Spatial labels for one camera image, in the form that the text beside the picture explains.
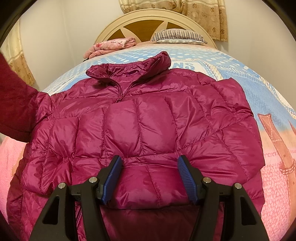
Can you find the beige side curtain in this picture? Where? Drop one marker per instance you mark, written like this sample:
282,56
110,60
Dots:
12,51

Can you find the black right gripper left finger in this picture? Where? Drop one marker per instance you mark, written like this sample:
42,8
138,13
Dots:
57,220

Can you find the folded pink floral cloth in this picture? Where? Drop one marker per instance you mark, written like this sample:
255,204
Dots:
109,46

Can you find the dark red sleeved left forearm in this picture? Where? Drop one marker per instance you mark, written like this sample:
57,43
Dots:
18,105

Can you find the blue pink printed bedspread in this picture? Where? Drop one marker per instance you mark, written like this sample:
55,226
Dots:
274,116

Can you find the striped pillow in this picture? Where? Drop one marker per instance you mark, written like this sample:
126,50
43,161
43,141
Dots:
178,36

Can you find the beige patterned window curtain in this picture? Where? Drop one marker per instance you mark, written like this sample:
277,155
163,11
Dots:
209,14

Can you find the magenta puffer jacket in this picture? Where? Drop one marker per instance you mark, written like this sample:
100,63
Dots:
149,114

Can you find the cream wooden headboard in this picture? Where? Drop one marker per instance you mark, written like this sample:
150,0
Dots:
144,23

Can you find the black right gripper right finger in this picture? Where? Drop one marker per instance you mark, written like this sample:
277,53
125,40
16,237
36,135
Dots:
241,221

